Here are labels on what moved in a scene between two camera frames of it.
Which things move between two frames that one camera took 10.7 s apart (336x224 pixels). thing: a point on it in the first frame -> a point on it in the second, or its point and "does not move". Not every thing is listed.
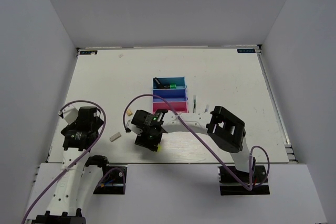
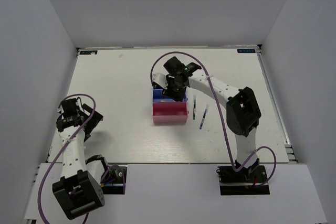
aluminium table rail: (291, 154) does not move
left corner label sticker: (92, 52) does not move
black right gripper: (142, 141) -> (169, 93)
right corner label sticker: (246, 51) does not move
